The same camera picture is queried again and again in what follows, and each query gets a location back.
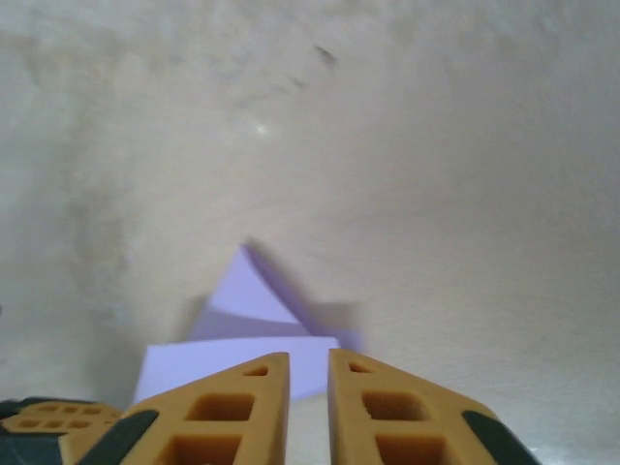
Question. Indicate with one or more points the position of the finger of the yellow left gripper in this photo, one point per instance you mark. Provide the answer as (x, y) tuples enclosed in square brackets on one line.
[(102, 422), (109, 412)]

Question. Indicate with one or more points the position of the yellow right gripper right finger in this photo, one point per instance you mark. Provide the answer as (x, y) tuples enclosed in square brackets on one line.
[(349, 436)]

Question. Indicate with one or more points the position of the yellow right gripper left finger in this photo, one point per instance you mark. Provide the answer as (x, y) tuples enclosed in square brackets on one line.
[(160, 436)]

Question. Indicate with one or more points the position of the purple paper sheet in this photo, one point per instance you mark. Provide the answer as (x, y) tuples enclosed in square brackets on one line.
[(242, 300)]

